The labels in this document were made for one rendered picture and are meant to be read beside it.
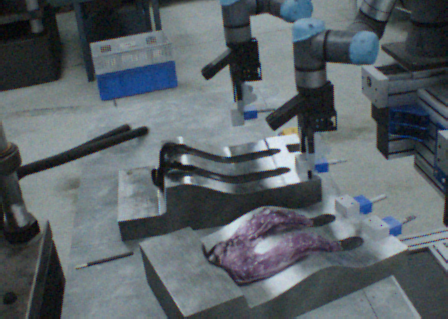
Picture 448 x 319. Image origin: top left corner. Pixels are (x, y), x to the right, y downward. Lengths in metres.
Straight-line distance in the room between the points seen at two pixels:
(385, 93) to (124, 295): 0.95
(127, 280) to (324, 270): 0.45
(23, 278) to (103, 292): 0.23
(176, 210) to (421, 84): 0.83
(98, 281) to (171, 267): 0.25
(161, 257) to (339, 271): 0.35
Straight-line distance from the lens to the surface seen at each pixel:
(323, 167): 1.53
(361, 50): 1.34
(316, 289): 1.21
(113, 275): 1.40
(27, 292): 1.45
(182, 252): 1.24
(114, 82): 4.59
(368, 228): 1.33
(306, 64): 1.39
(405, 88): 1.83
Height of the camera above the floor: 1.64
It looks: 27 degrees down
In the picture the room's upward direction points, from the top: 7 degrees counter-clockwise
